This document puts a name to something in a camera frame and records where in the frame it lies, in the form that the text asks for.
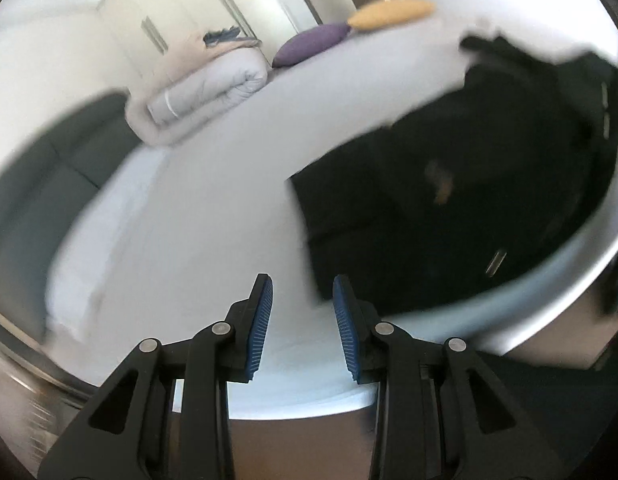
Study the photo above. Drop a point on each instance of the yellow pillow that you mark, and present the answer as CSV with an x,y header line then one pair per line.
x,y
389,12

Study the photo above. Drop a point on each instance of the purple pillow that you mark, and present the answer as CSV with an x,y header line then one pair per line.
x,y
309,42

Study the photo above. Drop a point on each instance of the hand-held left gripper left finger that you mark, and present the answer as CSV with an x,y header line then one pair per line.
x,y
259,325

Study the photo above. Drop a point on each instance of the black pants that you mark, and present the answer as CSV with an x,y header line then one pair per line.
x,y
439,160

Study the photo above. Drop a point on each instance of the blue cloth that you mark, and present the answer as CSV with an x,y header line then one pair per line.
x,y
221,36

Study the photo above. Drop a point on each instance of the white bed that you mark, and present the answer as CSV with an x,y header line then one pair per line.
x,y
214,185

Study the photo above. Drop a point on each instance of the cream wardrobe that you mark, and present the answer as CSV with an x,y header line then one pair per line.
x,y
189,0

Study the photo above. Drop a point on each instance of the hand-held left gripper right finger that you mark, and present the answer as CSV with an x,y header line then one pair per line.
x,y
345,330

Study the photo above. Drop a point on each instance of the dark grey headboard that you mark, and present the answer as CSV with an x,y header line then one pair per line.
x,y
34,200

